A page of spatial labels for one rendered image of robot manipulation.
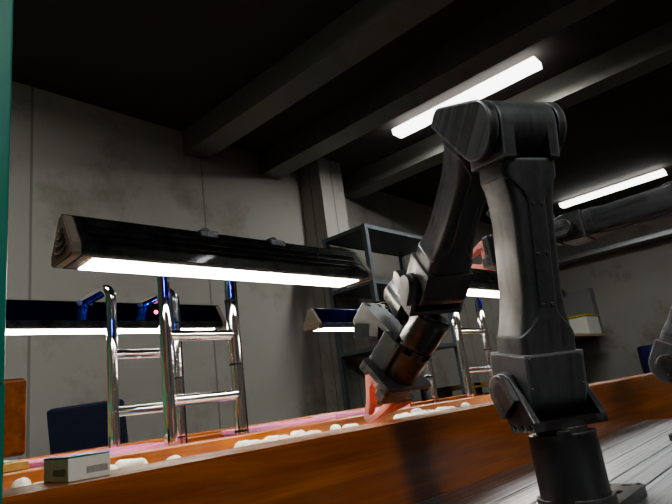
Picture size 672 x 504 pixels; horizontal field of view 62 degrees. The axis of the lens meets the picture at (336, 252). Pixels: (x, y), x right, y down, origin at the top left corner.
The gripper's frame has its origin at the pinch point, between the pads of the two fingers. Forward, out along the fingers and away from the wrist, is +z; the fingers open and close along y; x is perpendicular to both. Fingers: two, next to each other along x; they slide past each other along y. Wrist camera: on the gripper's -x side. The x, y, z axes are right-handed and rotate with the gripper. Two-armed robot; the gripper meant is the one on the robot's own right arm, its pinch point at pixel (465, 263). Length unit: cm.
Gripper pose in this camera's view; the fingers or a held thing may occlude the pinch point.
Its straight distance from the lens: 133.3
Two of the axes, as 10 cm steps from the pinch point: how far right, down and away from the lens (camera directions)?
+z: -7.2, 2.8, 6.3
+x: 1.4, 9.5, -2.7
